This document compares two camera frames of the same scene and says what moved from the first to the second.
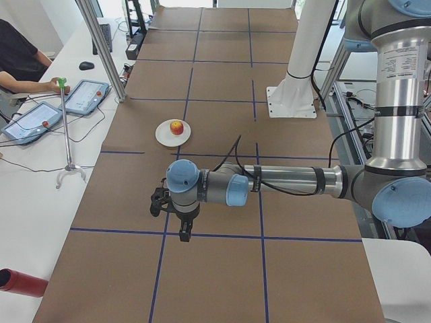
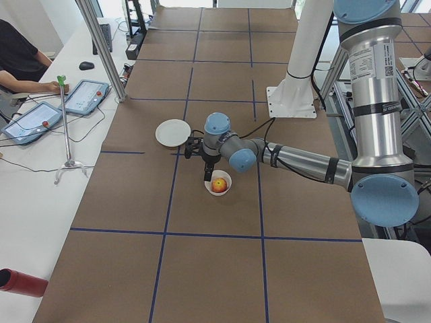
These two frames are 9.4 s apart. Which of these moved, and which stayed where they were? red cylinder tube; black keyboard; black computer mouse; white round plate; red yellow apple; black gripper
Moved: red yellow apple; black gripper
Stayed: white round plate; red cylinder tube; black keyboard; black computer mouse
